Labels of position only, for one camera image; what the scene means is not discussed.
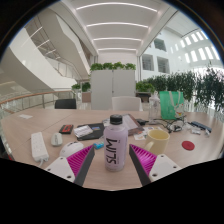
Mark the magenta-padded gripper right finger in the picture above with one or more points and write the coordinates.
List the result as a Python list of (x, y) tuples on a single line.
[(164, 166)]

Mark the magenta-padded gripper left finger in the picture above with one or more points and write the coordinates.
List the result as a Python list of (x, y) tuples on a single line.
[(61, 168)]

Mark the lilac drink bottle black cap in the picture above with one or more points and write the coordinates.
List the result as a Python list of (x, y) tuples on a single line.
[(115, 150)]

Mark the clear plastic water bottle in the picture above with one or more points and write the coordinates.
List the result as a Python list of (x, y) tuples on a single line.
[(154, 108)]

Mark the large white computer mouse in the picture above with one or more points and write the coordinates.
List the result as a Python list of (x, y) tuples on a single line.
[(70, 149)]

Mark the pale yellow mug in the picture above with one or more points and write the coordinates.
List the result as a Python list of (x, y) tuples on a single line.
[(159, 140)]

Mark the small grey-white computer mouse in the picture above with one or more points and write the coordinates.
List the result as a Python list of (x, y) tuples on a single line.
[(56, 139)]

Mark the white power strip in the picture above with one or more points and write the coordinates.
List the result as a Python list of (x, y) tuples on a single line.
[(39, 146)]

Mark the flat round red coaster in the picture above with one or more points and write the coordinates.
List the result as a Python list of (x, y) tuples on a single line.
[(188, 145)]

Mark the red and black small box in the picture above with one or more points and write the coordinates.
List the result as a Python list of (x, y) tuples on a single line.
[(66, 129)]

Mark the colourful sticker sheet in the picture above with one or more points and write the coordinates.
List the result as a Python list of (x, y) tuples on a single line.
[(141, 134)]

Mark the white card box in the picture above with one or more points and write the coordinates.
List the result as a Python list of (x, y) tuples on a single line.
[(83, 131)]

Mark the small blue item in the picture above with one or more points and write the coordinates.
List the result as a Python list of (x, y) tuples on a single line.
[(98, 145)]

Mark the long white plastic packet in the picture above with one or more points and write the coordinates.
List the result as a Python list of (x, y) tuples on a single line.
[(196, 131)]

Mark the black charger block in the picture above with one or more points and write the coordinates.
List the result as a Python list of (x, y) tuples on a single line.
[(142, 121)]

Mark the green tote bag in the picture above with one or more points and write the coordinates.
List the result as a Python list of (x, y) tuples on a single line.
[(170, 105)]

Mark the white paper slip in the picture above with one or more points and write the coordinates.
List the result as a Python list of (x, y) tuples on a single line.
[(25, 116)]

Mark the black chair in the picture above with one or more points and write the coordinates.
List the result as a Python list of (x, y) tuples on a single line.
[(65, 104)]

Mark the white chair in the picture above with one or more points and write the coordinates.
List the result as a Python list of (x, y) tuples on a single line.
[(126, 104)]

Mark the dark planter with green plants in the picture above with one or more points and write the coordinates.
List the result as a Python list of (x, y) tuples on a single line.
[(145, 87)]

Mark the brown planter with green plants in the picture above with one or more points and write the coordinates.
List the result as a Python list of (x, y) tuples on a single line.
[(86, 90)]

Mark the row of tall green plants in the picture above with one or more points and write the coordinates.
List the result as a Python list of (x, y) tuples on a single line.
[(186, 86)]

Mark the white cabinet with plants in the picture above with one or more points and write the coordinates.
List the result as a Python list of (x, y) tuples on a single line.
[(111, 88)]

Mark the ceiling light strips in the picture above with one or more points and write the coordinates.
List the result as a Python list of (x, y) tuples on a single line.
[(116, 25)]

